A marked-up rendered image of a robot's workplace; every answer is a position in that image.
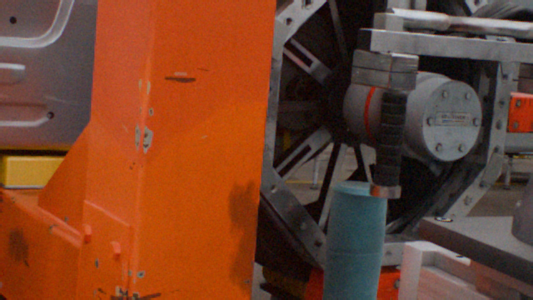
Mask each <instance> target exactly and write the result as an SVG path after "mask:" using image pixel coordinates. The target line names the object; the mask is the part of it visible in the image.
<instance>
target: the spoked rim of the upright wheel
mask: <svg viewBox="0 0 533 300"><path fill-rule="evenodd" d="M361 1H362V2H363V4H364V5H365V6H366V8H368V12H367V13H366V18H365V22H364V24H363V28H367V29H371V17H372V8H373V0H361ZM322 6H323V10H324V14H325V18H326V24H327V27H328V31H329V34H330V39H331V45H332V49H333V52H334V56H332V57H329V58H327V59H326V61H324V62H322V61H320V60H318V58H317V57H316V56H314V55H313V54H312V53H311V52H310V51H308V50H307V49H306V48H305V47H304V46H302V45H301V44H300V43H299V42H298V41H296V40H295V39H294V38H293V37H291V41H290V42H285V44H286V45H287V46H288V47H289V48H290V49H292V50H293V51H294V52H295V53H298V54H299V55H300V56H301V57H302V58H304V60H305V61H306V64H305V63H304V62H303V61H302V60H301V59H300V58H299V57H298V56H297V55H294V54H293V53H292V52H291V51H289V50H288V49H287V48H286V47H284V46H283V53H282V57H283V58H285V59H286V61H287V62H288V63H290V64H291V65H292V66H293V67H294V68H296V69H297V70H298V71H300V72H301V73H302V74H304V75H305V76H306V77H307V78H308V80H307V82H306V87H305V91H304V95H303V100H291V101H280V102H278V111H277V114H280V113H301V112H304V115H305V119H306V122H307V124H308V126H309V128H308V129H307V131H306V132H305V133H304V134H303V135H302V136H301V137H300V138H299V139H298V140H297V141H296V142H294V143H293V144H292V145H291V146H290V147H289V148H288V149H287V150H286V151H285V152H284V153H283V154H282V155H281V156H280V157H279V158H278V159H277V160H276V161H275V162H273V163H272V167H273V168H275V170H276V171H277V173H278V174H279V175H280V177H281V179H282V180H283V182H285V181H286V180H287V179H288V178H289V177H290V176H291V175H292V174H293V173H294V172H295V171H296V170H297V169H298V168H300V167H301V166H302V165H303V164H304V163H305V162H306V161H307V160H308V159H309V158H310V157H311V156H312V155H313V154H314V152H315V151H316V150H319V149H320V148H321V147H322V146H323V145H324V144H325V143H326V142H329V143H334V144H333V148H332V150H331V156H330V160H329V163H328V166H327V169H326V174H325V178H324V181H323V184H322V187H321V192H320V196H318V199H317V200H316V201H315V202H311V203H309V204H307V205H303V207H304V208H305V209H306V211H307V212H308V213H309V215H310V216H311V217H312V219H313V220H314V221H315V224H316V225H317V226H318V227H319V228H320V229H321V230H322V231H323V232H324V234H325V235H326V236H327V229H328V222H329V215H330V209H331V198H332V191H331V187H332V186H334V185H335V184H336V183H337V180H338V178H339V173H340V171H341V168H342V165H343V162H344V159H345V156H346V150H347V147H353V148H354V152H355V157H356V163H357V168H356V170H355V171H354V172H353V173H352V175H351V176H350V177H349V178H348V179H347V181H354V182H364V183H373V180H374V174H375V165H376V155H377V151H376V148H374V147H369V146H367V145H366V144H364V143H362V142H361V141H360V140H359V139H358V138H357V137H356V136H355V135H354V134H353V133H352V132H351V131H349V132H347V127H348V126H347V125H346V121H345V118H344V117H335V116H334V115H333V114H332V113H331V111H330V109H329V105H328V98H329V94H330V92H331V90H332V89H333V88H334V87H335V86H336V85H337V84H338V83H341V82H346V83H347V84H349V85H350V86H351V72H352V67H351V72H349V71H348V69H349V67H350V66H352V64H353V56H349V53H348V50H347V46H346V40H345V36H344V32H343V31H342V28H341V22H340V18H339V15H338V11H337V6H336V0H327V1H326V2H325V3H324V4H323V5H322ZM426 12H430V13H444V14H446V15H447V16H451V14H450V13H449V11H448V9H447V8H446V5H445V3H444V2H442V0H426ZM413 55H417V56H419V63H418V71H420V72H428V73H438V74H442V75H445V76H447V77H448V78H450V79H453V81H459V82H463V83H466V84H468V85H469V86H470V72H469V64H468V59H465V58H453V57H437V56H431V55H420V54H413ZM453 162H454V161H453ZM453 162H441V161H436V160H431V161H422V160H419V159H415V158H410V157H404V156H402V155H401V165H400V167H401V169H400V174H399V184H398V185H399V186H401V195H400V197H399V198H388V199H387V201H386V225H385V234H388V233H391V232H393V231H394V230H396V229H398V228H399V227H400V226H402V225H403V223H405V222H406V221H408V220H409V219H410V218H412V217H413V216H415V215H416V214H417V213H418V212H419V211H420V210H422V208H423V207H424V206H425V205H426V204H427V203H428V202H429V200H430V199H431V197H432V196H433V195H434V194H435V192H436V191H437V189H439V188H440V186H441V184H442V183H443V182H444V181H445V179H446V175H447V174H448V172H449V171H450V169H451V166H452V164H453Z"/></svg>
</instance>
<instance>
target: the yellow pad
mask: <svg viewBox="0 0 533 300"><path fill-rule="evenodd" d="M68 152H69V150H64V152H37V151H0V186H1V187H3V188H5V189H41V188H44V187H45V186H46V184H47V182H48V181H49V180H50V178H51V176H52V175H53V173H54V172H55V171H56V169H58V167H59V166H60V164H61V163H62V161H63V160H64V158H65V157H66V156H67V155H68Z"/></svg>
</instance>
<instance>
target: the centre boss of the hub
mask: <svg viewBox="0 0 533 300"><path fill-rule="evenodd" d="M307 80H308V78H307V77H306V76H305V75H296V76H294V77H292V78H291V79H290V80H289V81H288V83H287V85H286V91H285V94H286V100H287V101H291V100H303V95H304V91H305V87H306V82H307Z"/></svg>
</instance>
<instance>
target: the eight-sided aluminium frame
mask: <svg viewBox="0 0 533 300"><path fill-rule="evenodd" d="M326 1H327V0H277V3H276V21H275V31H274V42H272V51H271V71H270V80H269V90H268V99H267V110H266V128H265V139H264V148H263V159H262V178H261V187H260V197H259V206H260V207H261V209H262V210H263V211H264V213H265V214H266V215H267V216H268V217H269V218H270V219H271V221H272V223H274V224H275V226H276V227H277V228H278V230H279V231H280V232H281V234H282V235H283V236H284V237H285V239H286V240H287V241H288V242H289V243H290V244H291V247H292V248H293V249H294V250H293V252H294V253H298V254H299V256H300V257H301V258H302V259H303V261H304V262H307V263H310V264H311V265H313V266H316V267H318V268H321V269H323V270H325V256H326V235H325V234H324V232H323V231H322V230H321V229H320V228H319V227H318V226H317V225H316V224H315V221H314V220H313V219H312V217H311V216H310V215H309V213H308V212H307V211H306V209H305V208H304V207H303V206H302V205H301V203H300V202H299V201H298V198H297V197H295V196H294V194H293V193H292V192H291V190H290V189H289V187H288V186H287V185H286V184H285V183H284V182H283V180H282V179H281V177H280V175H279V174H278V173H277V171H276V170H275V168H273V167H272V159H273V158H274V148H275V139H276V120H277V111H278V101H279V91H280V81H281V63H282V53H283V46H284V43H285V42H286V41H287V40H288V39H289V38H290V37H291V35H292V34H293V33H294V32H295V31H297V30H298V29H299V28H300V27H301V26H302V25H303V24H304V23H305V22H306V21H307V20H308V19H309V18H310V17H311V16H312V15H313V14H314V13H315V12H316V10H317V9H318V8H320V7H321V6H322V5H323V4H324V3H325V2H326ZM442 2H444V3H445V5H446V8H447V9H448V11H449V13H450V14H451V16H453V17H466V18H469V17H470V16H471V15H472V14H473V13H474V12H476V11H477V10H478V9H479V8H481V7H482V6H484V5H486V4H488V3H487V1H486V0H442ZM473 39H482V40H491V41H502V40H507V42H511V40H508V38H507V37H497V36H486V35H479V36H477V37H474V38H473ZM514 69H516V67H515V63H514V62H501V61H489V60H477V59H476V65H475V73H474V82H473V89H474V91H475V92H476V94H477V96H478V98H479V100H480V103H481V129H480V132H479V135H478V138H477V139H476V142H475V143H474V145H473V147H472V148H471V150H470V151H469V152H468V153H467V154H466V155H465V159H463V161H462V163H461V164H460V166H459V167H458V168H457V169H456V170H455V171H454V172H453V173H452V174H451V175H450V176H449V179H448V180H447V181H446V182H445V183H444V185H443V186H442V187H441V188H440V189H439V190H437V192H436V193H435V194H434V195H433V196H432V198H431V199H430V200H429V202H428V203H427V204H426V205H425V206H424V207H423V208H422V210H421V211H420V212H419V213H418V214H417V215H416V217H415V218H413V219H412V220H411V221H410V223H409V225H408V226H407V227H406V228H405V230H404V231H403V232H402V233H400V234H385V237H384V245H383V254H382V260H381V265H382V266H387V265H399V264H402V257H403V247H404V243H407V242H428V241H426V240H424V239H422V238H420V237H419V226H420V220H421V218H424V217H465V216H466V215H467V214H468V213H469V212H470V210H471V209H472V208H473V207H474V206H475V205H476V204H477V203H478V201H479V199H480V198H481V197H482V196H483V195H484V193H485V192H486V191H487V190H488V188H489V187H490V186H492V187H494V185H495V183H496V180H497V179H498V177H499V176H500V175H501V169H502V165H503V162H504V161H505V159H504V158H503V154H504V146H505V140H506V126H507V118H508V112H509V105H510V97H511V84H512V76H513V70H514Z"/></svg>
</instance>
